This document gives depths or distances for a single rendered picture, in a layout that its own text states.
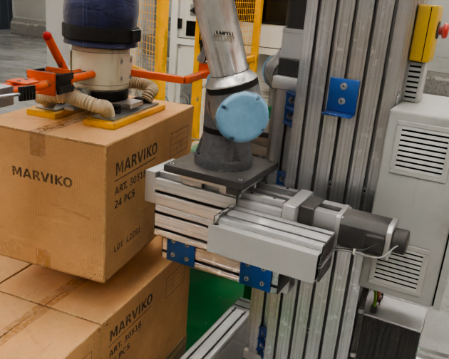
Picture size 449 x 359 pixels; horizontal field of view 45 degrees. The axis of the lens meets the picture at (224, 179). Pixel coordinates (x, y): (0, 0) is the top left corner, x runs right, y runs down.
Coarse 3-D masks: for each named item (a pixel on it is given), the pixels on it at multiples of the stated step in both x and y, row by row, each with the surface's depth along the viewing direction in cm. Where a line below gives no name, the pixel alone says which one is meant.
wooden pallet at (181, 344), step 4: (184, 336) 216; (180, 340) 213; (184, 340) 217; (176, 344) 210; (180, 344) 214; (184, 344) 218; (172, 348) 208; (176, 348) 210; (180, 348) 215; (184, 348) 218; (172, 352) 207; (176, 352) 211; (180, 352) 215; (184, 352) 219; (168, 356) 204; (172, 356) 208; (176, 356) 212; (180, 356) 216
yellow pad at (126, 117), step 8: (144, 104) 173; (152, 104) 174; (160, 104) 177; (120, 112) 158; (128, 112) 161; (136, 112) 163; (144, 112) 165; (152, 112) 170; (88, 120) 151; (96, 120) 150; (104, 120) 151; (112, 120) 151; (120, 120) 152; (128, 120) 156; (136, 120) 161; (104, 128) 150; (112, 128) 149
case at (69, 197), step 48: (0, 144) 146; (48, 144) 141; (96, 144) 136; (144, 144) 156; (0, 192) 151; (48, 192) 146; (96, 192) 141; (144, 192) 163; (0, 240) 156; (48, 240) 151; (96, 240) 145; (144, 240) 170
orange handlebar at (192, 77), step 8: (88, 72) 153; (136, 72) 164; (144, 72) 163; (152, 72) 162; (200, 72) 171; (208, 72) 175; (8, 80) 129; (16, 80) 129; (24, 80) 131; (32, 80) 132; (48, 80) 136; (80, 80) 150; (168, 80) 161; (176, 80) 160; (184, 80) 160; (192, 80) 163; (16, 88) 125; (40, 88) 133
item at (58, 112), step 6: (30, 108) 156; (36, 108) 157; (42, 108) 157; (48, 108) 157; (54, 108) 157; (60, 108) 158; (30, 114) 156; (36, 114) 156; (42, 114) 155; (48, 114) 154; (54, 114) 154; (60, 114) 156; (66, 114) 159; (72, 114) 162
